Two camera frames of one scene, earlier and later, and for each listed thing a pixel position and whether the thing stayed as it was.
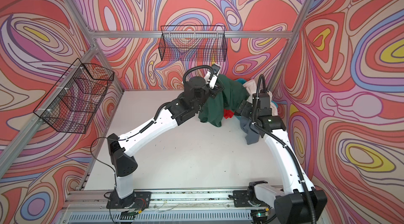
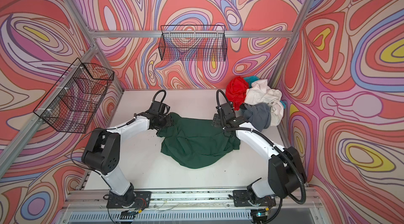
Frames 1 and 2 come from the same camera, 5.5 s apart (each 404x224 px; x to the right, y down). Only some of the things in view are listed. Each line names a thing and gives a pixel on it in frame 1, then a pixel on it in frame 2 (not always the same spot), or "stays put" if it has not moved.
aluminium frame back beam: x=192 y=34 stays put
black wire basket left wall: x=72 y=104 stays put
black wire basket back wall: x=193 y=43 stays put
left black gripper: x=214 y=90 → x=169 y=122
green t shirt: x=212 y=110 → x=193 y=143
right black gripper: x=247 y=107 → x=216 y=121
